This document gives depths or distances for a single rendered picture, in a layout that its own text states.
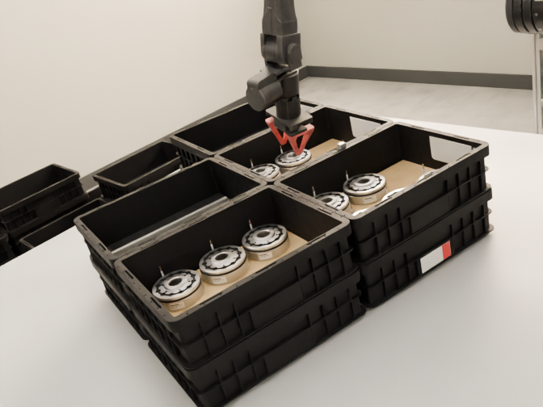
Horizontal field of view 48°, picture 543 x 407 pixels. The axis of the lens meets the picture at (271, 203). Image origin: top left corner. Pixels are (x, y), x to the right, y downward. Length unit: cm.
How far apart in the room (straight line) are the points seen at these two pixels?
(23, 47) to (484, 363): 353
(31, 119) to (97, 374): 297
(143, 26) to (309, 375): 364
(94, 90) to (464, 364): 358
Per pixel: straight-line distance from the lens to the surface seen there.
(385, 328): 126
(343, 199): 141
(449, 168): 132
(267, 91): 130
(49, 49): 424
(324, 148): 178
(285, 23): 131
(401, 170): 156
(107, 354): 144
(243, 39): 508
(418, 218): 130
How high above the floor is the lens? 151
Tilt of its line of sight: 26 degrees down
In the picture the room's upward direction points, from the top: 14 degrees counter-clockwise
